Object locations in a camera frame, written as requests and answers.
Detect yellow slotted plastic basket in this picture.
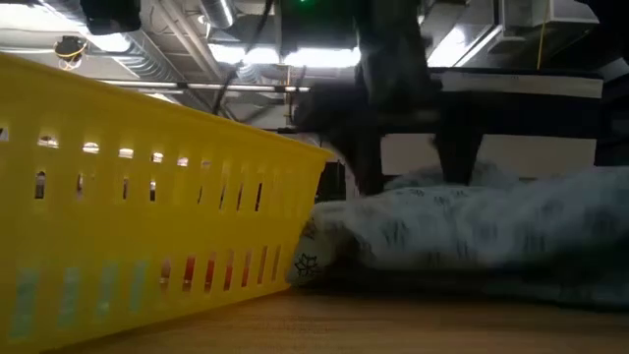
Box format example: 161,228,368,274
0,51,335,354

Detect yellow hanging cable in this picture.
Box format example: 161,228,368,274
535,0,550,71

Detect floral print pale blue pouch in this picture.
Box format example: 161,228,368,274
286,161,629,309

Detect bright ceiling lamp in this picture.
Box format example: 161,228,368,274
207,42,363,70

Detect black ceiling camera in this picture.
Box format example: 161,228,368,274
52,34,89,71

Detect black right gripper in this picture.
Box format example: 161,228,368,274
293,80,486,197

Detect silver ribbed air duct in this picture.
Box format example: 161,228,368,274
198,0,238,30

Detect black frame light bar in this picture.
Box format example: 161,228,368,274
96,79,312,95

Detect black hanging cable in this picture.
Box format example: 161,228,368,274
210,0,275,117

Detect black background table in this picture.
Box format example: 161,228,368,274
429,67,606,181

